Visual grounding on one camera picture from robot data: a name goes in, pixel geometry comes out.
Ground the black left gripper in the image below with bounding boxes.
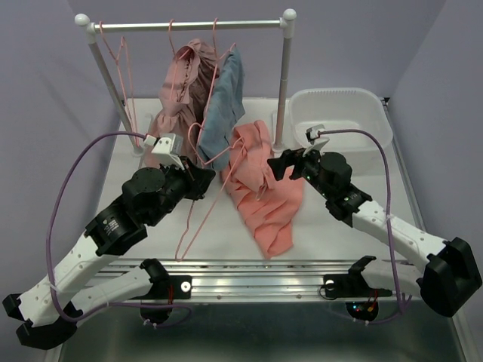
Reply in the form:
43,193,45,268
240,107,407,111
147,155,217,226

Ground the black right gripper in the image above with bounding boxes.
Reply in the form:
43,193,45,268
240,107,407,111
267,142,333,200

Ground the coral pink skirt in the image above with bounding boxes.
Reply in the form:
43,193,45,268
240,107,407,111
221,120,305,259

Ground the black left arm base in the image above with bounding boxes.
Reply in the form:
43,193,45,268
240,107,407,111
128,275,192,330

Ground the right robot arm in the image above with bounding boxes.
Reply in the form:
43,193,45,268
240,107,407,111
267,149,482,318

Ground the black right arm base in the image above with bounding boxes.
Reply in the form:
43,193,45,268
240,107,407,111
318,256,392,325

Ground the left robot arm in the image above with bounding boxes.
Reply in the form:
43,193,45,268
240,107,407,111
2,158,216,351

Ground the blue denim skirt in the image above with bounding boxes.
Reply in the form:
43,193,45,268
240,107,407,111
197,48,245,171

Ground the pink denim skirt hanger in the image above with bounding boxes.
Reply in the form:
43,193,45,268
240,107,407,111
203,17,236,122

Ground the pink dress hanger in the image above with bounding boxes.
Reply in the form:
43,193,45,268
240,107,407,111
168,19,197,105

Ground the white plastic basin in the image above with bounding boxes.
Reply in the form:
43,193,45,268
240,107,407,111
281,87,393,149

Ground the dusty pink dress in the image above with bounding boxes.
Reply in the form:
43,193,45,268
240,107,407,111
149,38,215,163

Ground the white clothes rack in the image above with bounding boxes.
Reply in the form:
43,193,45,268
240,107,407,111
74,8,297,153

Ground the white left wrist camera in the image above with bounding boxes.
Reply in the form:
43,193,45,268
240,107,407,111
143,133,183,168

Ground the empty pink wire hanger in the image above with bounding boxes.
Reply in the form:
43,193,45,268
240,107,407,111
99,21,138,133

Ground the aluminium rail frame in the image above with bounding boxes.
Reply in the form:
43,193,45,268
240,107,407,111
45,96,480,362

